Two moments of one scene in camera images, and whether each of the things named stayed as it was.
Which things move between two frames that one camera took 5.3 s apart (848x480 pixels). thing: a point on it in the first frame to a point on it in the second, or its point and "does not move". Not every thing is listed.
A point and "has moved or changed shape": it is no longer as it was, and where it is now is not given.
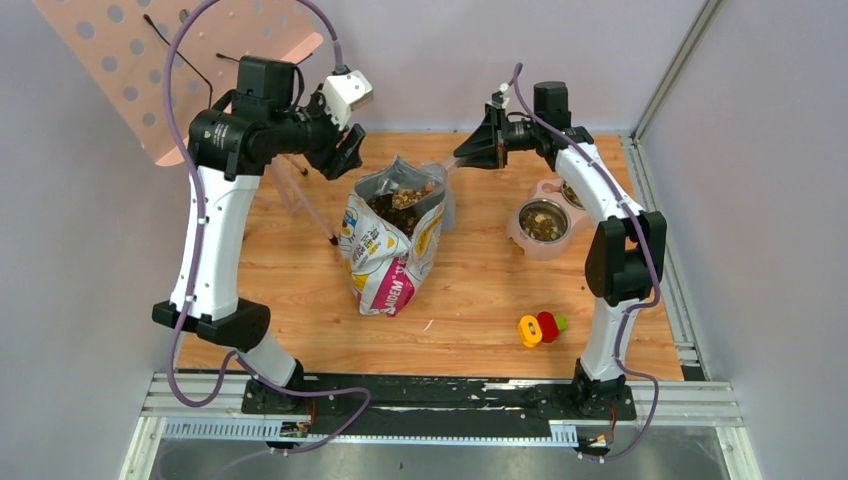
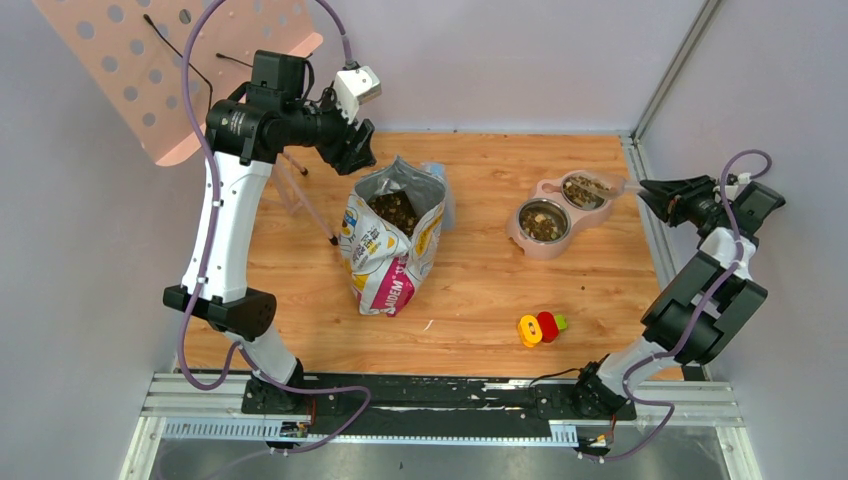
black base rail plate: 350,406 does not move
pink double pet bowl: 543,223 does not move
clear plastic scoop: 437,174 has moved or changed shape
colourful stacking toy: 544,327 does not move
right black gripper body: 503,132 to 698,205
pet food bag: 389,228 does not move
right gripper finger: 481,148 to 668,207
